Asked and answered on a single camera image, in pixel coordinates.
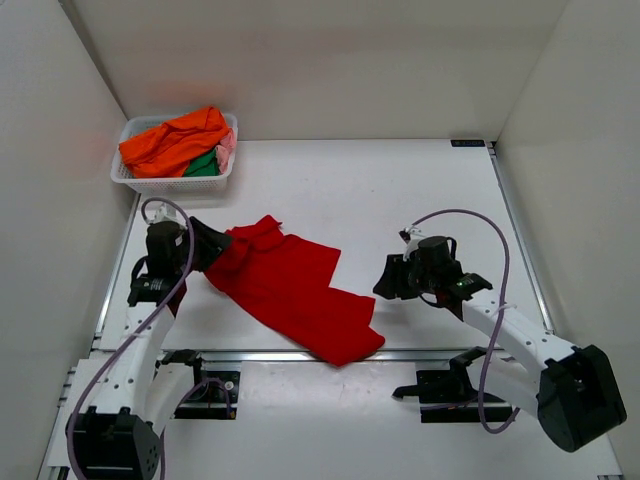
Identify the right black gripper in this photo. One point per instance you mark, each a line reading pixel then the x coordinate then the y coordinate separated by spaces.
pixel 391 285

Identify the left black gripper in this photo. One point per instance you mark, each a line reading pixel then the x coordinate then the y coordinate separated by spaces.
pixel 214 240

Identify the red t shirt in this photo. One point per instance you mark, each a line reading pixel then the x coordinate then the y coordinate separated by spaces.
pixel 283 281

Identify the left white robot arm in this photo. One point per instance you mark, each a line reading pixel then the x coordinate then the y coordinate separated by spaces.
pixel 115 430

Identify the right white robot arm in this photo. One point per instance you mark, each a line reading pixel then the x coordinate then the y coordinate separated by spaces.
pixel 572 391

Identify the green t shirt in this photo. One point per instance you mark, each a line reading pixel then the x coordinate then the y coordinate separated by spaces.
pixel 203 166

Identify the pink t shirt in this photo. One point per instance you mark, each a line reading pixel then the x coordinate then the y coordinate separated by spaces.
pixel 224 149

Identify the white plastic basket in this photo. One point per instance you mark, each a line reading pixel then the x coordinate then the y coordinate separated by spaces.
pixel 201 185

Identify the orange t shirt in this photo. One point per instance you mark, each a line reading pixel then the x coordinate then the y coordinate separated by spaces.
pixel 167 150

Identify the blue table label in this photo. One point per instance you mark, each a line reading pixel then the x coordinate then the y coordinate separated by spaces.
pixel 467 143

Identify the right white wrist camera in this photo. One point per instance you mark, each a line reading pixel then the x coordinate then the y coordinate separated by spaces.
pixel 412 236

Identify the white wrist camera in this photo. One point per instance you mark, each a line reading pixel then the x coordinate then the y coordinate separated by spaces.
pixel 164 213
pixel 412 236

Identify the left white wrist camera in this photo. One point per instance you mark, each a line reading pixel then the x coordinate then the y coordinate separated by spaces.
pixel 164 213

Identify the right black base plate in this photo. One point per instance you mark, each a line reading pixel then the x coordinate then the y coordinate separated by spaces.
pixel 442 398

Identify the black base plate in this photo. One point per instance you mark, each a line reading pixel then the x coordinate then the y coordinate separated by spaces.
pixel 442 398
pixel 218 398

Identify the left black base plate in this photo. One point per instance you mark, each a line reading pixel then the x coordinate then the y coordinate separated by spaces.
pixel 218 398

